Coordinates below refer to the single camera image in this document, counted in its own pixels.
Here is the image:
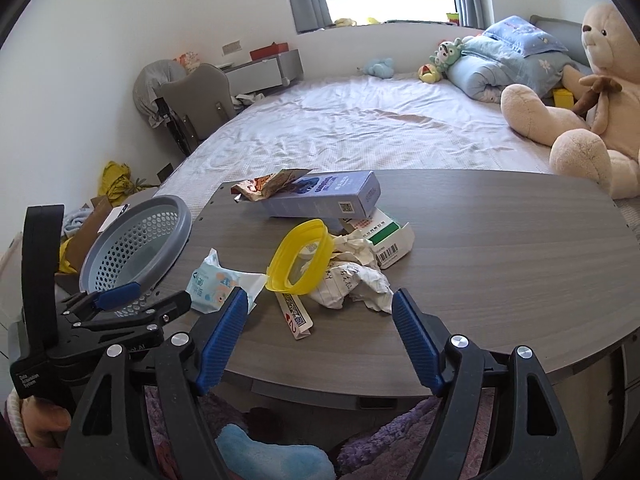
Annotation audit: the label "brown cardboard box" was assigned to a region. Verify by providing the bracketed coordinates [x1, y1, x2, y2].
[62, 195, 132, 274]

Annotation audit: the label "white and red sachet strip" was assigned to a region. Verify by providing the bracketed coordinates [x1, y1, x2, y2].
[275, 290, 315, 342]

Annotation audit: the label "white and green medicine box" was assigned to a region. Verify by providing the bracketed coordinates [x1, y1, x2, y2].
[340, 207, 416, 267]

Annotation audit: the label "grey padded headboard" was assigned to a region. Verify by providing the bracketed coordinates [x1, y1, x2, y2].
[529, 14, 594, 69]

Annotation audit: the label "light blue plush toy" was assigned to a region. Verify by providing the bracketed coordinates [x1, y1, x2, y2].
[362, 57, 396, 79]

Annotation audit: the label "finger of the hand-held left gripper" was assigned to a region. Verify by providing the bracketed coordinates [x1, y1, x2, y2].
[61, 282, 142, 319]
[74, 290, 194, 334]

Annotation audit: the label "large beige teddy bear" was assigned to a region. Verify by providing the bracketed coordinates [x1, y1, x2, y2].
[500, 2, 640, 200]

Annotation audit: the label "bed with white checked sheet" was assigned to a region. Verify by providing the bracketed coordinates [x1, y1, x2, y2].
[152, 72, 640, 223]

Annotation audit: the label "crumpled written white paper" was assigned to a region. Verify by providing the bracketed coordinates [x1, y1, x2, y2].
[307, 260, 396, 315]

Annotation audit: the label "white notebook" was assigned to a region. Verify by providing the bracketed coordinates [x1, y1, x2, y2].
[97, 203, 132, 235]

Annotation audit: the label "rolled blue quilt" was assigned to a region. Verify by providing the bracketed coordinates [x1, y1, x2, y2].
[445, 35, 582, 104]

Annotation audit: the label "flat red box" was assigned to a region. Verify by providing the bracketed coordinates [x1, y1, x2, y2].
[249, 44, 291, 61]

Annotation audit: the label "small brown plush toy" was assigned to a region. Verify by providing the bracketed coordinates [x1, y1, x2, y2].
[571, 74, 624, 115]

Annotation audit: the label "person's left hand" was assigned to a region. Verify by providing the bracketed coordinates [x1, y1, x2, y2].
[20, 395, 74, 434]

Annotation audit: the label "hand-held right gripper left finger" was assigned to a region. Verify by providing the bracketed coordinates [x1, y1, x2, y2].
[59, 287, 251, 480]

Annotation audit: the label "light blue towel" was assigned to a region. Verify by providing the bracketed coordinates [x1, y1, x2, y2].
[62, 207, 91, 239]

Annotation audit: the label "blue printed pillow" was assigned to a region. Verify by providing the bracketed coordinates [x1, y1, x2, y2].
[482, 16, 571, 59]

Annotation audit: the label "green plush toy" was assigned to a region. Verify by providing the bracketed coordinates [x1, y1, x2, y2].
[432, 37, 467, 69]

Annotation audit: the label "grey garment on chair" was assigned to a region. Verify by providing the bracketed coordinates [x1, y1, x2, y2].
[132, 59, 189, 127]

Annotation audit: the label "grey bedside cabinet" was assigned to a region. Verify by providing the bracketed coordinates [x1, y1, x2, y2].
[220, 49, 304, 94]

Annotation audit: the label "blue plush cloth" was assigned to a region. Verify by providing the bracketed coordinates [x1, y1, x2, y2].
[215, 424, 336, 480]

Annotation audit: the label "person's left forearm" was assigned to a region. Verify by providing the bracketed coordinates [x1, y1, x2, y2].
[0, 386, 32, 461]

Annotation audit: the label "grey perforated plastic basket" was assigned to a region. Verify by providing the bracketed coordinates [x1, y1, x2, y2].
[79, 195, 194, 312]

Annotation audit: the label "light blue wet wipes packet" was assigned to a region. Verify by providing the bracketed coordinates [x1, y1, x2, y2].
[186, 248, 268, 312]

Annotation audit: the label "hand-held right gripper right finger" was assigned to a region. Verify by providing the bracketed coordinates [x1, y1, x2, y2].
[391, 288, 584, 480]

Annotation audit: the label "crumpled white tissue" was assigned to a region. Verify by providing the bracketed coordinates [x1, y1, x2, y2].
[330, 230, 381, 267]

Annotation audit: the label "red and beige snack wrapper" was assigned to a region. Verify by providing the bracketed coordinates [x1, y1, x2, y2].
[231, 167, 314, 204]

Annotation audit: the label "purple fleece pants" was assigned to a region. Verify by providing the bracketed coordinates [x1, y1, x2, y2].
[145, 385, 453, 480]

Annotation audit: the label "pale purple cartoon box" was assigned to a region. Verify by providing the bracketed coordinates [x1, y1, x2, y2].
[262, 170, 381, 220]

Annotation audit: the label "grey upholstered chair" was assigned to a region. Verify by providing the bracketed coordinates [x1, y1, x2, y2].
[152, 63, 236, 157]

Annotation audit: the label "yellow fabric bag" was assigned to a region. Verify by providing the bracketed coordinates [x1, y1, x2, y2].
[97, 160, 132, 199]

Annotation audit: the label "yellow plastic ring lid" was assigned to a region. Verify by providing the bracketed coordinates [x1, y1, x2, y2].
[266, 219, 334, 295]

